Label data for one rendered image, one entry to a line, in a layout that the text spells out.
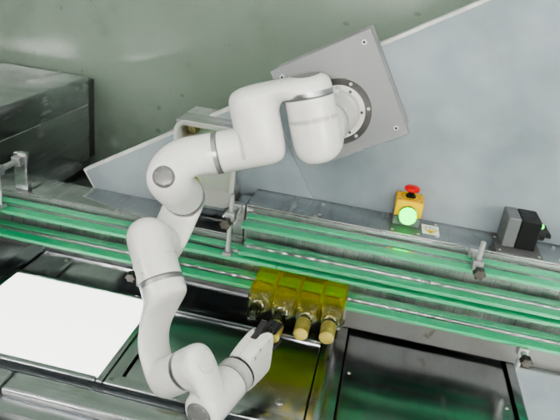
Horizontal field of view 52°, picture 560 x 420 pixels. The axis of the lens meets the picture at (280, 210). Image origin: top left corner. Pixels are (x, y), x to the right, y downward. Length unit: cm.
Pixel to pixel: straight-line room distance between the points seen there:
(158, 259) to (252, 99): 34
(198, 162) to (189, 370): 38
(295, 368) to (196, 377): 41
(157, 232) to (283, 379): 48
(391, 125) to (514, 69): 32
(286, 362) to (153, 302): 45
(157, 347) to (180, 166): 35
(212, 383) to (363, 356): 58
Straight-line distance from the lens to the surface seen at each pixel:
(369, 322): 160
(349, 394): 143
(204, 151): 112
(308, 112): 109
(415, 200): 151
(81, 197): 174
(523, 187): 159
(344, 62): 138
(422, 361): 159
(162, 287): 108
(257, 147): 110
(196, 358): 105
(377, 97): 138
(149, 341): 114
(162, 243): 111
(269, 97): 109
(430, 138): 153
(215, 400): 108
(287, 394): 134
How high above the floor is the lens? 222
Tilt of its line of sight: 65 degrees down
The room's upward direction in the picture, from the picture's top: 152 degrees counter-clockwise
